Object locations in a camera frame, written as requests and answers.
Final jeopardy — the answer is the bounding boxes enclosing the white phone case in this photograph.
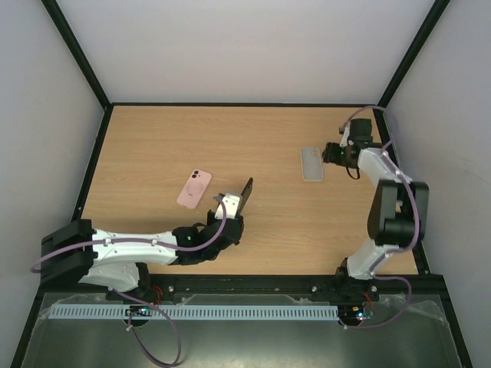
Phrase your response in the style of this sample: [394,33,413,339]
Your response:
[300,146,324,182]

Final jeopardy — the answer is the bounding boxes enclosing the black phone from white case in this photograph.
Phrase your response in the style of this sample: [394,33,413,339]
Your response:
[236,177,253,216]

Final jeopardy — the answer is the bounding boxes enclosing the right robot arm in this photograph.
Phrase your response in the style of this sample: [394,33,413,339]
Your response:
[322,118,429,301]

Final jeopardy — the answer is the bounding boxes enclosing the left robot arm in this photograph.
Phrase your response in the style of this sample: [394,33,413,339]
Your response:
[32,211,244,291]

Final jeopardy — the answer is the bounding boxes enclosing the pink cased phone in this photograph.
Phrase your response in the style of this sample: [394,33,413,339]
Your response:
[176,169,213,209]

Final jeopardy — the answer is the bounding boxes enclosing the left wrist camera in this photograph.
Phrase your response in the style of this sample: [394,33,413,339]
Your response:
[213,193,242,220]

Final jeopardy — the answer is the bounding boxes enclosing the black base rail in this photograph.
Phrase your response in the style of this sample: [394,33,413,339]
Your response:
[107,272,446,304]

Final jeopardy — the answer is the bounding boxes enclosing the white slotted cable duct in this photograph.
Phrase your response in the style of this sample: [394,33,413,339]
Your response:
[48,304,338,321]

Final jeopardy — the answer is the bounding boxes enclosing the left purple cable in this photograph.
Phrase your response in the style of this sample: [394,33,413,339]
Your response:
[30,209,227,366]

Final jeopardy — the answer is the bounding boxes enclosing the black enclosure frame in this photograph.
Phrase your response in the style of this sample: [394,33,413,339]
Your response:
[12,1,472,367]

